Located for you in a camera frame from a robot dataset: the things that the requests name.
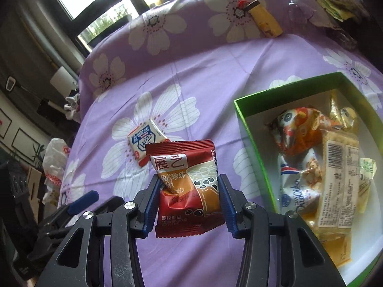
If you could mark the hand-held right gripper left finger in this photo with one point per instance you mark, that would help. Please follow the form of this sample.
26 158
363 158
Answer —
149 212

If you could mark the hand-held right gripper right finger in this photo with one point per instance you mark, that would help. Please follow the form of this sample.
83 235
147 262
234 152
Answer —
229 212

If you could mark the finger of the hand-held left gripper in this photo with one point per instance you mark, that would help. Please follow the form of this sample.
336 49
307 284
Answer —
83 203
59 224

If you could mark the red snack packet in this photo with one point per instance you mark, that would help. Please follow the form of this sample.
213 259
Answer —
179 185

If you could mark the white blue peanut packet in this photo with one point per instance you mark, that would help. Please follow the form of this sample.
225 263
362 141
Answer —
296 185

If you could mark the orange panda snack packet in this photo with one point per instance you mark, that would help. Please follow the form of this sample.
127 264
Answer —
296 131

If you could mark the clear cracker packet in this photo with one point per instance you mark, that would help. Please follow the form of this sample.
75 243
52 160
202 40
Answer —
338 179

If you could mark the orange biscuit packet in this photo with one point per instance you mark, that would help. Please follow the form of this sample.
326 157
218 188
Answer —
338 248

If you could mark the pale yellow green snack packet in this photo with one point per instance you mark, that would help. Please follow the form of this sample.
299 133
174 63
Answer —
366 173

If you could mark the green cardboard box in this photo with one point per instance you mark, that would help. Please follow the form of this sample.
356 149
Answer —
362 94

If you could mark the white plastic bag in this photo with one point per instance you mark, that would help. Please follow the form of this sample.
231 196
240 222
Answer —
55 161

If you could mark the small white blue packet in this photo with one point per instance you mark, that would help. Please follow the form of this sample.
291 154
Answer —
145 139

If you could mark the white black cloth bundle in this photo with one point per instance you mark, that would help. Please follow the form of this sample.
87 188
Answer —
71 107

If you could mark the white cylinder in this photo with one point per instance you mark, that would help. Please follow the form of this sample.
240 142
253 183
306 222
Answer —
61 80

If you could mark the grey pipe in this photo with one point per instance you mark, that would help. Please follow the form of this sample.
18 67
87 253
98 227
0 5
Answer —
45 36

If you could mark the yellow bear bottle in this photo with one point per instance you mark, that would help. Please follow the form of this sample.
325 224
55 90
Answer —
266 21

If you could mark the clear plastic container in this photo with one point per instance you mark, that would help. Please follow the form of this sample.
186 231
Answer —
341 39

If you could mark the clear water bottle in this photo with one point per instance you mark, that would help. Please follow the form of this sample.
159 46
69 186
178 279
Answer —
296 12

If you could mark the white framed wall picture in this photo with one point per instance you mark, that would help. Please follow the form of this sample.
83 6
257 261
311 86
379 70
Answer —
4 124
30 142

